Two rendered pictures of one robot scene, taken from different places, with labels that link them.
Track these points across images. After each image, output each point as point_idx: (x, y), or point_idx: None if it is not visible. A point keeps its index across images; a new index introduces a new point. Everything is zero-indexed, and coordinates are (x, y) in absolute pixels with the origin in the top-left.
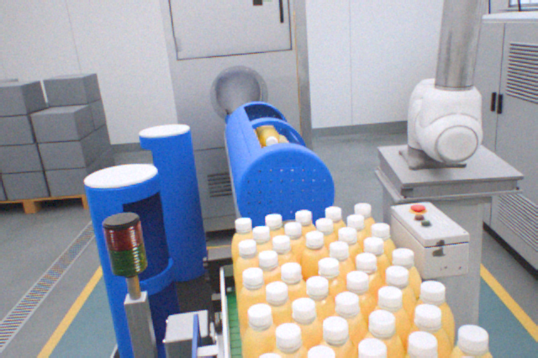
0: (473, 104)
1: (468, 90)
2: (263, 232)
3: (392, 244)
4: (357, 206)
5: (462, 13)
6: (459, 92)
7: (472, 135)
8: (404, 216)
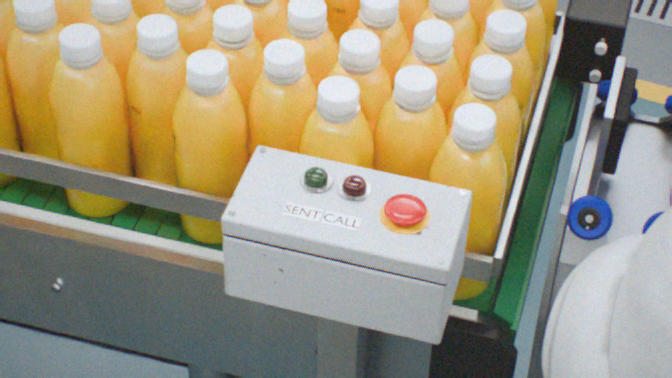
0: (633, 300)
1: None
2: None
3: (314, 129)
4: (480, 108)
5: None
6: (669, 225)
7: (547, 329)
8: (392, 178)
